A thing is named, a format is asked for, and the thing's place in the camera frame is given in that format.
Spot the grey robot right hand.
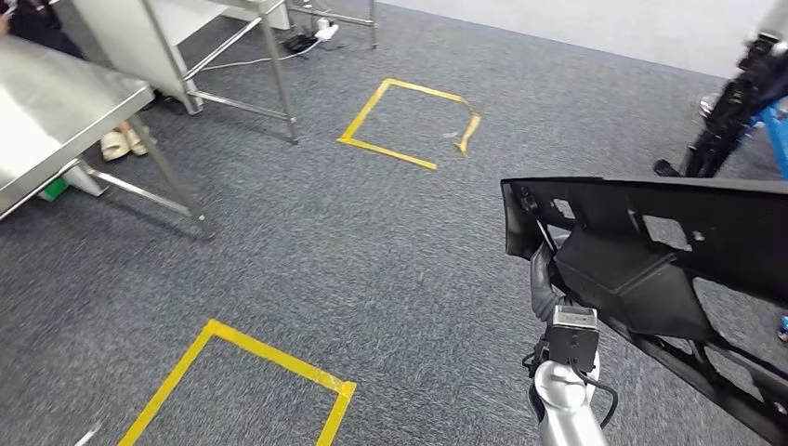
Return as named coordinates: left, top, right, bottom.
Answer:
left=530, top=243, right=556, bottom=291

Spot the black plastic car part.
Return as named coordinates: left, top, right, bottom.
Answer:
left=499, top=177, right=788, bottom=444

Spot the stainless steel workbench table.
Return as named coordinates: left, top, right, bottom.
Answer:
left=0, top=33, right=217, bottom=242
left=132, top=0, right=301, bottom=146

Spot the black standing robot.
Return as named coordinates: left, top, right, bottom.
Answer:
left=652, top=27, right=788, bottom=179

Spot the black power adapter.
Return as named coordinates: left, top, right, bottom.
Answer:
left=282, top=33, right=318, bottom=54

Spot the beige sandal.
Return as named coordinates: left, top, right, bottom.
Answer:
left=122, top=122, right=151, bottom=156
left=99, top=127, right=132, bottom=163

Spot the white strip of litter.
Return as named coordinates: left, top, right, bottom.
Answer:
left=72, top=420, right=104, bottom=446

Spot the small green object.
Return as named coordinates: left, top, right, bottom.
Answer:
left=37, top=177, right=69, bottom=203

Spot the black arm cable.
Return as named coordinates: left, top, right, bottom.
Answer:
left=572, top=362, right=620, bottom=430

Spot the steel table frame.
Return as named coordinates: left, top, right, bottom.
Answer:
left=285, top=0, right=378, bottom=50

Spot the white power cable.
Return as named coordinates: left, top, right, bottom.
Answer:
left=200, top=36, right=322, bottom=72

